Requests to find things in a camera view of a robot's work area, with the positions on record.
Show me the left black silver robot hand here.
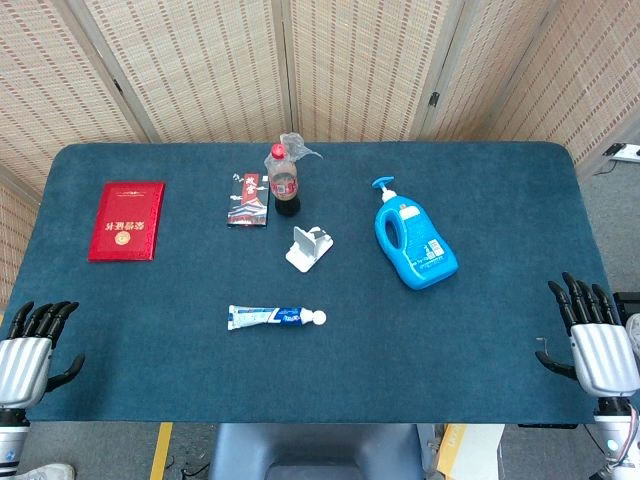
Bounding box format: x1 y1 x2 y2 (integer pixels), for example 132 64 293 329
0 300 86 410

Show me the white power strip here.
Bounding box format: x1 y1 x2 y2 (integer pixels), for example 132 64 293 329
602 143 640 164

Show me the black box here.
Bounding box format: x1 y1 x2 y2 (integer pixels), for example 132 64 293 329
612 291 640 322

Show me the blue table cloth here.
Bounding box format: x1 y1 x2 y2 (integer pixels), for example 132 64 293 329
0 142 627 426

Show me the white sneaker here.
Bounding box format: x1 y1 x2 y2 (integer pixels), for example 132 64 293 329
8 462 76 480

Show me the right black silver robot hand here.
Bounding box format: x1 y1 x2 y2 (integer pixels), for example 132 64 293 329
534 272 640 399

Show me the red certificate book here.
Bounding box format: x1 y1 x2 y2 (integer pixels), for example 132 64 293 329
87 181 166 263

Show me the crumpled clear plastic wrap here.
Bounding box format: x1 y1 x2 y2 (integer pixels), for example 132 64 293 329
263 132 325 167

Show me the white folding phone stand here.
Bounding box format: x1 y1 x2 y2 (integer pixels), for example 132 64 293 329
285 225 335 274

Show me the cola bottle red cap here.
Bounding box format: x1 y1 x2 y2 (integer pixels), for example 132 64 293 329
267 143 303 219

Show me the grey shoe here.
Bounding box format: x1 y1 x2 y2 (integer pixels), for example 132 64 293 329
625 313 640 359

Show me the blue pump detergent bottle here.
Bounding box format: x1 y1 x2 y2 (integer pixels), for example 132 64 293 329
371 175 460 291

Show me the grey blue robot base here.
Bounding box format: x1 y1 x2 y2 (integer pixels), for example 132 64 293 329
208 423 426 480

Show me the yellow cardboard box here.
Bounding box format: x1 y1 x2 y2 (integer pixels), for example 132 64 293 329
435 423 506 480

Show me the blue white toothpaste tube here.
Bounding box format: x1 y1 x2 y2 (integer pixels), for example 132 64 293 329
227 304 328 332

